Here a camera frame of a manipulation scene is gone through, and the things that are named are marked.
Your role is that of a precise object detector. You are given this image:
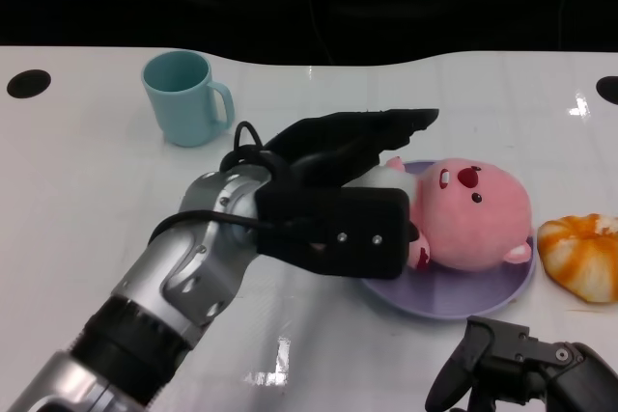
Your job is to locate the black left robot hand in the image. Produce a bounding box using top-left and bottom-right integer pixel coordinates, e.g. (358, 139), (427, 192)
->
(263, 107), (440, 187)

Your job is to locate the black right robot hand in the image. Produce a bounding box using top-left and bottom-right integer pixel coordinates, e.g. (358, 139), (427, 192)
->
(424, 315), (618, 412)

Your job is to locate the pink plush beaver doll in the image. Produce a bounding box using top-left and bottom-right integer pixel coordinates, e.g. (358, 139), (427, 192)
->
(366, 155), (536, 272)

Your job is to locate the lavender plastic plate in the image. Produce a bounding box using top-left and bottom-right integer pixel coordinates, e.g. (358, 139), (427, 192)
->
(359, 159), (538, 320)

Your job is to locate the orange white striped bread bun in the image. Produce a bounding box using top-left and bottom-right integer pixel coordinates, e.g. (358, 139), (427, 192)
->
(537, 212), (618, 306)

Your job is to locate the teal plastic mug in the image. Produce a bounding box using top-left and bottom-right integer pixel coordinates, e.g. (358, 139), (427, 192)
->
(141, 50), (236, 149)

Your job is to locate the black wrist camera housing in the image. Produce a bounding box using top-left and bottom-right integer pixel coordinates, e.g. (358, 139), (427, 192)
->
(254, 184), (412, 282)

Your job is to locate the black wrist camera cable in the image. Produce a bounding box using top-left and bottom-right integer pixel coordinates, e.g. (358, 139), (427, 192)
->
(148, 121), (315, 245)

